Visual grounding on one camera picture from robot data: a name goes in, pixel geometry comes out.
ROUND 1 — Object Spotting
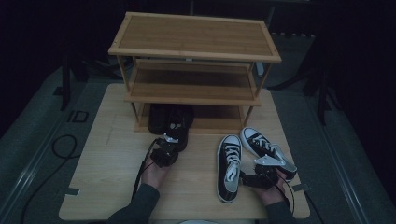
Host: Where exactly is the wooden shoe rack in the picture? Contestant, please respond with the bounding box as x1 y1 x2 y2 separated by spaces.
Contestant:
107 11 283 135

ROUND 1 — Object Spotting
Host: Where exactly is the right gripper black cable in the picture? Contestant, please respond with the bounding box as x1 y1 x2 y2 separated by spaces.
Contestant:
274 172 296 217

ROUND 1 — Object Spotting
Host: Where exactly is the person's right hand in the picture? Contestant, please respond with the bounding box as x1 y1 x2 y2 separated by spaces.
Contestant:
253 167 289 207

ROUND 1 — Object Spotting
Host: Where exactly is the black floor cable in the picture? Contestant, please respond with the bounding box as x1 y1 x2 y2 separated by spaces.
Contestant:
20 133 78 224

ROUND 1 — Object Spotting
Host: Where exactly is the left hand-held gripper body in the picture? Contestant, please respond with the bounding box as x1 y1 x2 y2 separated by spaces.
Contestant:
150 133 180 168

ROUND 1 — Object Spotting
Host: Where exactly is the person's left hand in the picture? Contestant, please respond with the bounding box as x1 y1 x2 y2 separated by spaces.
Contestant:
141 157 171 190

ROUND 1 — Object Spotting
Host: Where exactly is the black metal stand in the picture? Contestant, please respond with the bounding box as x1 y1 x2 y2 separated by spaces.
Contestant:
267 31 340 125
60 54 122 111

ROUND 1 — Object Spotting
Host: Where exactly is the black leather shoe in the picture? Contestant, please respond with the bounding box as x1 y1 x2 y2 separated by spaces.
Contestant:
148 104 172 135
164 105 195 153

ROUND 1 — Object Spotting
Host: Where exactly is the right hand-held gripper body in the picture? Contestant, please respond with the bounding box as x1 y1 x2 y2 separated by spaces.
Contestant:
253 154 286 189

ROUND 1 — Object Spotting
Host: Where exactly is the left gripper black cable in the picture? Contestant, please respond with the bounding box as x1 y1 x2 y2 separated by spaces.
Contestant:
132 138 160 197

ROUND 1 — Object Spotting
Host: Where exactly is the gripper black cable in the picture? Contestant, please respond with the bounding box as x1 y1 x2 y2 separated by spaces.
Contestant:
274 172 296 217
132 138 160 197

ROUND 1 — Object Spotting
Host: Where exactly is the black white canvas sneaker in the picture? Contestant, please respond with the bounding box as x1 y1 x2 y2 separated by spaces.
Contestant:
239 126 298 181
216 133 243 204

